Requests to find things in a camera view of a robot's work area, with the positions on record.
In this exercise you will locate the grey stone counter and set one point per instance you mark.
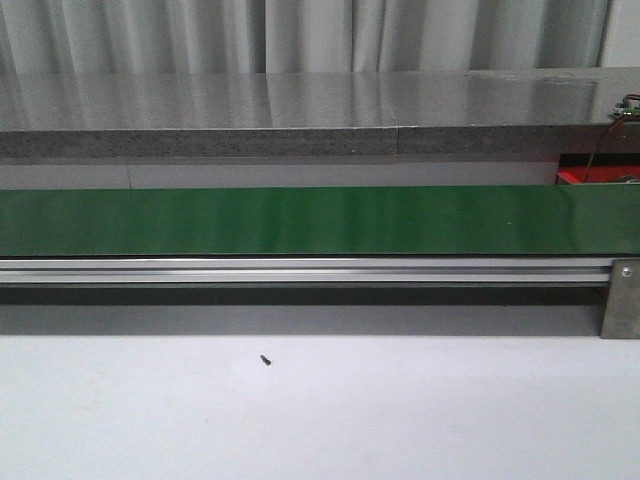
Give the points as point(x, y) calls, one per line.
point(307, 129)

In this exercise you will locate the green conveyor belt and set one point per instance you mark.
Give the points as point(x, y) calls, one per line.
point(519, 220)

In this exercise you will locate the red plastic bin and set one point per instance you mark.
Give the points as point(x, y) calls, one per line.
point(604, 168)

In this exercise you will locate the small green circuit board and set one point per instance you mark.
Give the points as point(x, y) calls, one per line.
point(625, 111)

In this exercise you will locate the white pleated curtain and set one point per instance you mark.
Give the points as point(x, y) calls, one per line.
point(81, 37)

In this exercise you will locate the aluminium conveyor frame rail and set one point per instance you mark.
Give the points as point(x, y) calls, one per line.
point(306, 270)

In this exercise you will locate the steel conveyor support bracket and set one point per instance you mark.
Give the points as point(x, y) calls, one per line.
point(621, 318)

